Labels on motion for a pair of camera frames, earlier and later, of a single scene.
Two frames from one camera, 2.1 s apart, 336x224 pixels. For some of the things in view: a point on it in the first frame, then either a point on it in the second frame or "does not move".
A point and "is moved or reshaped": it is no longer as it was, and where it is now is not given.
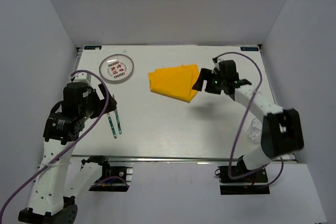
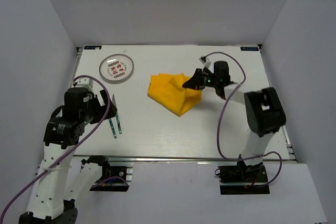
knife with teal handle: [119, 127] does not move
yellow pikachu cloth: [176, 82] is moved or reshaped
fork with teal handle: [112, 127] does not move
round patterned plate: [116, 68] does not move
